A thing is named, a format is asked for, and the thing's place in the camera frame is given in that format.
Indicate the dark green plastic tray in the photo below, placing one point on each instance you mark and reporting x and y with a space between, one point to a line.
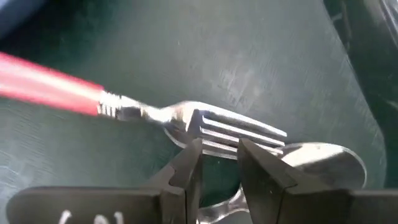
217 62

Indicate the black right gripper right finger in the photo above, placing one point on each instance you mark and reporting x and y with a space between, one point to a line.
304 205

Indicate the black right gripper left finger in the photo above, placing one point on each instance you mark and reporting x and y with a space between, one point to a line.
109 205

